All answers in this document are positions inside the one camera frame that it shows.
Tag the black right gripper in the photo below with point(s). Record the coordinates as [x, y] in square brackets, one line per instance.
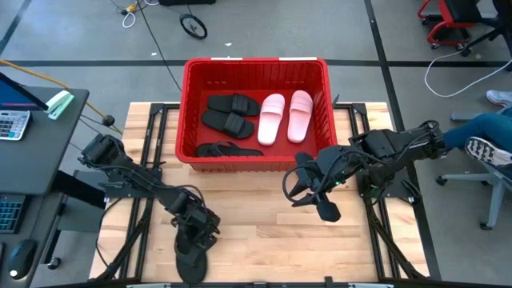
[336, 166]

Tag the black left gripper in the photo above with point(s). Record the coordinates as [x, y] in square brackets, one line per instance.
[196, 218]

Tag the black flip-flop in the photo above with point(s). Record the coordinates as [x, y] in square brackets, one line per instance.
[240, 152]
[192, 272]

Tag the pink slide sandal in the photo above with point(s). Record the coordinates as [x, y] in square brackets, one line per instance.
[271, 124]
[300, 124]

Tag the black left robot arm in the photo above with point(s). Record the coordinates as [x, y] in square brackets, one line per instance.
[120, 164]

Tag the red plastic bin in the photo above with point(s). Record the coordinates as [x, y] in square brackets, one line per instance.
[240, 76]

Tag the black table edge bar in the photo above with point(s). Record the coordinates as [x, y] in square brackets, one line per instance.
[256, 285]

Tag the white tape strip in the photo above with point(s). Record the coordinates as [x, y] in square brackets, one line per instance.
[226, 59]
[298, 58]

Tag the black desk caster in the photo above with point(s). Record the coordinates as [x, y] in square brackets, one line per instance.
[54, 262]

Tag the black round knob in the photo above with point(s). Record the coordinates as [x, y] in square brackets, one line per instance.
[108, 120]

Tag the person's black patterned shoe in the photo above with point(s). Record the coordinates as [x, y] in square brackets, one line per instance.
[484, 154]

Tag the black computer mouse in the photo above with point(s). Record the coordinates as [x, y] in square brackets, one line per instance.
[22, 258]

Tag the black desk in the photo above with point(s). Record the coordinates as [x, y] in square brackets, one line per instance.
[40, 160]

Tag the person's leg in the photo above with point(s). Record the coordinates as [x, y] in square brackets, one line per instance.
[484, 126]

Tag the grey swivel chair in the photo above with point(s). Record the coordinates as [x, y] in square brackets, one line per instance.
[498, 196]

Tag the black backlit keyboard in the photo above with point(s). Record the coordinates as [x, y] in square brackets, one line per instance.
[11, 214]

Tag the mint green stapler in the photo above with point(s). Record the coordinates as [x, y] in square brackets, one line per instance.
[60, 103]

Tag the person's grey shoe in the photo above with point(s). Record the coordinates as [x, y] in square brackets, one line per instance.
[500, 97]

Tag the grey calculator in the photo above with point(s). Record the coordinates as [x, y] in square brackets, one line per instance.
[14, 125]

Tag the black box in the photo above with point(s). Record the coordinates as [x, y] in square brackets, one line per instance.
[188, 2]

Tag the black computer monitor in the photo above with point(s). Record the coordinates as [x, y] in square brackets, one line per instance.
[12, 96]

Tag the black office chair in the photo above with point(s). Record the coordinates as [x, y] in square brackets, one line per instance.
[504, 12]

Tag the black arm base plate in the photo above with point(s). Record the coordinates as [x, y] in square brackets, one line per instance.
[394, 192]
[132, 192]

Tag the black aluminium table frame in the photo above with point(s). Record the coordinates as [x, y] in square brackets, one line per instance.
[360, 108]
[158, 106]

